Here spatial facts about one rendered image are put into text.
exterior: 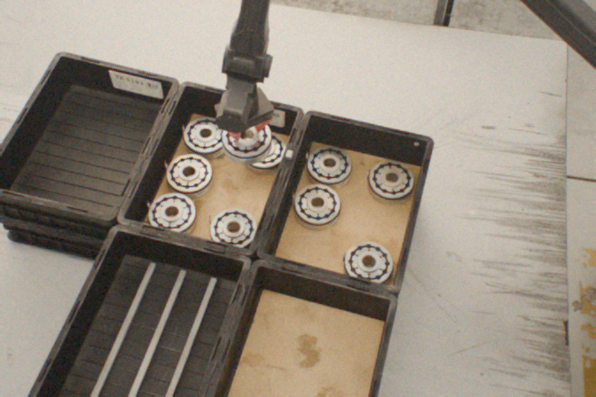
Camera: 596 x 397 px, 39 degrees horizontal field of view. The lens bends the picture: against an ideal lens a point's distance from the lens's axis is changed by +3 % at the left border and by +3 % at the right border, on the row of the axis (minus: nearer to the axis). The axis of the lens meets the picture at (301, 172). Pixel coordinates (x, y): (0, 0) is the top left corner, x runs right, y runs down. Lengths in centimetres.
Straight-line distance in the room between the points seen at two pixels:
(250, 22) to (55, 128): 77
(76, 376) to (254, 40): 74
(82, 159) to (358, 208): 64
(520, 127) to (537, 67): 21
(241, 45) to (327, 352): 64
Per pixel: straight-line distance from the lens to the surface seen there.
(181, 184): 185
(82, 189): 192
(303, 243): 179
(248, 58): 146
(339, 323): 171
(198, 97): 194
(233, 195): 186
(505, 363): 188
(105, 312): 176
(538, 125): 223
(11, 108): 227
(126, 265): 180
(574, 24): 136
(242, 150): 168
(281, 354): 169
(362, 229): 182
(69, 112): 205
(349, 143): 191
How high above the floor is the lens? 240
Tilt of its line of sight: 56 degrees down
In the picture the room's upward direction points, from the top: 2 degrees clockwise
